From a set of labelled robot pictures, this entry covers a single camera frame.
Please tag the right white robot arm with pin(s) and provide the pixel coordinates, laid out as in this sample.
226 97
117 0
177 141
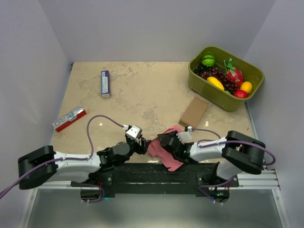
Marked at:
240 152

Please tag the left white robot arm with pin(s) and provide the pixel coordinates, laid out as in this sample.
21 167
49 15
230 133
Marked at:
46 165

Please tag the brown cardboard box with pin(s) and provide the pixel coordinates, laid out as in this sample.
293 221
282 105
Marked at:
194 113

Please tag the pink paper box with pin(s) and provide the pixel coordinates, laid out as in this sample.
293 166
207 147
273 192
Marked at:
155 150

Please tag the red toy dragon fruit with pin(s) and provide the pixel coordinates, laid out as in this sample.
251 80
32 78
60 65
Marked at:
233 73

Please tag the red toy apple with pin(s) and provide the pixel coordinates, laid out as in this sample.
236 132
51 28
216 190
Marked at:
241 94

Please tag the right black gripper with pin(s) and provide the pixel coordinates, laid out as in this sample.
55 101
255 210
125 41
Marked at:
172 134

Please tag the olive green plastic bin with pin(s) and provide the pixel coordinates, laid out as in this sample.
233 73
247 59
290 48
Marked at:
212 93

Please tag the red white toothpaste box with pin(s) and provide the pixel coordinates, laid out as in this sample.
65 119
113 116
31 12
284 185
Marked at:
69 118

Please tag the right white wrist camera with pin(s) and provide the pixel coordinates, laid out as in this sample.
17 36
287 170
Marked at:
186 135

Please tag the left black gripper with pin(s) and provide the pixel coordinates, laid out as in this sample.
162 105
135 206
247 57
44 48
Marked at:
144 144

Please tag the green toy watermelon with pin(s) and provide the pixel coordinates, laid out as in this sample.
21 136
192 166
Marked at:
208 60

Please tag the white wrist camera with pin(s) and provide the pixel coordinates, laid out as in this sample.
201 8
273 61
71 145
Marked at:
186 135
134 132

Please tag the aluminium frame rail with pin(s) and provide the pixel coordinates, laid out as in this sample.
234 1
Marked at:
266 179

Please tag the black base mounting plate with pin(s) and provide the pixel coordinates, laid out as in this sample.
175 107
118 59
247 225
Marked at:
151 178

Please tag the yellow toy mango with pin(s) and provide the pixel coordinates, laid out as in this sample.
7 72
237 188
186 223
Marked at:
215 82

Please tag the purple toothpaste box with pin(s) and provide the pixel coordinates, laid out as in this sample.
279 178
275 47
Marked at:
105 84

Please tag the dark purple toy grapes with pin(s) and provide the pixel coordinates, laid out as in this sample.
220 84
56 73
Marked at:
205 72

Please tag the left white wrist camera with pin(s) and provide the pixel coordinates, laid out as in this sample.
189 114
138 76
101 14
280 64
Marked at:
134 132

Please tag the orange toy lemon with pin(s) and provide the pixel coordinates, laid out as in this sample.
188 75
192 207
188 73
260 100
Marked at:
246 87

